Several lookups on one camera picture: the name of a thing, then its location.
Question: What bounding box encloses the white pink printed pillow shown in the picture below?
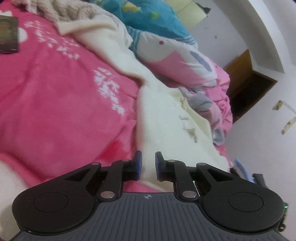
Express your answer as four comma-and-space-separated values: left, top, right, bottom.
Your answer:
126, 25, 229, 86

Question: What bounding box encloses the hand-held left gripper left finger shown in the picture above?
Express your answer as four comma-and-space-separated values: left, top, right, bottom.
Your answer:
65, 151, 142, 201

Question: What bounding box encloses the stack of folded clothes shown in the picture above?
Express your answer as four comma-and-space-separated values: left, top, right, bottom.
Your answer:
234, 158, 252, 183

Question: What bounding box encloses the pale pink grey quilt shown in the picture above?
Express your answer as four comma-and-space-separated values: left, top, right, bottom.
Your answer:
178, 85, 232, 146

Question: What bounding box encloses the dark book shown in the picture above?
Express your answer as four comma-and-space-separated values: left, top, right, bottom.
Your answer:
0, 16, 19, 54

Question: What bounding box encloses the wooden door frame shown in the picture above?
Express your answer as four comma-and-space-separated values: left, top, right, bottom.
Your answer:
223, 49, 278, 124

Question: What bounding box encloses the beige dotted garment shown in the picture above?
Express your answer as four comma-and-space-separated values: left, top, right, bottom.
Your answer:
13, 0, 100, 24

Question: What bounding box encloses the pink crumpled quilt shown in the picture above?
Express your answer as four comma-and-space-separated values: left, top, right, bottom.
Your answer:
208, 64, 233, 153

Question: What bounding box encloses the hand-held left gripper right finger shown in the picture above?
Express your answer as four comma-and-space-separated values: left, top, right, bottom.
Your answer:
154, 151, 234, 202

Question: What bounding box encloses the cream fleece garment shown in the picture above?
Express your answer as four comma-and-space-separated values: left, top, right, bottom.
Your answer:
57, 14, 232, 193

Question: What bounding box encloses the pale yellow wardrobe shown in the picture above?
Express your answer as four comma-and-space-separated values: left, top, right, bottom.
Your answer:
162, 0, 210, 30

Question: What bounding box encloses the pink floral blanket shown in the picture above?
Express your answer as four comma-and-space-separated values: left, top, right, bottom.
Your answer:
0, 0, 234, 234

